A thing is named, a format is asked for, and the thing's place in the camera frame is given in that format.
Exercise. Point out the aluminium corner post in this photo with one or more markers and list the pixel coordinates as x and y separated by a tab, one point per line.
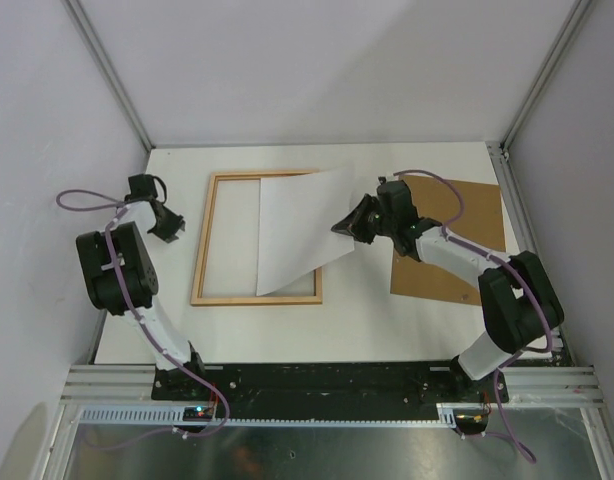
103	62
566	35

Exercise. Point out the right aluminium corner post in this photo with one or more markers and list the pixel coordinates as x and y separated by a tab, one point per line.
566	35

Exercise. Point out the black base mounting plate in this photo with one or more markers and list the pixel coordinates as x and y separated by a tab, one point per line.
383	390

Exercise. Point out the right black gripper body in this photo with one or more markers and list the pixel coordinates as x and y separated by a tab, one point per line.
386	223

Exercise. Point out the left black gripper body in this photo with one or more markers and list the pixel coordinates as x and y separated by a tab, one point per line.
166	211

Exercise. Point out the wooden picture frame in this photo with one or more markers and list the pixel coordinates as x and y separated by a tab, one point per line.
197	297

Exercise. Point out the aluminium front rail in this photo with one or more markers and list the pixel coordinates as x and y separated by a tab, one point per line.
528	387

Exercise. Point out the aerial beach photo print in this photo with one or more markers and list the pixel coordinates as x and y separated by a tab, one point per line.
296	214

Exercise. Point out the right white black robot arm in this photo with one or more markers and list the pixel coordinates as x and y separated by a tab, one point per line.
519	304

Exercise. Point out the grey slotted cable duct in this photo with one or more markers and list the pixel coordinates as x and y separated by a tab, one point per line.
193	415

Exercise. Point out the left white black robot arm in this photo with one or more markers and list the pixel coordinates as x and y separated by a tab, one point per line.
121	278

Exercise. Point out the left aluminium corner post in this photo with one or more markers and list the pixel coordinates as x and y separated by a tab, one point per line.
103	62

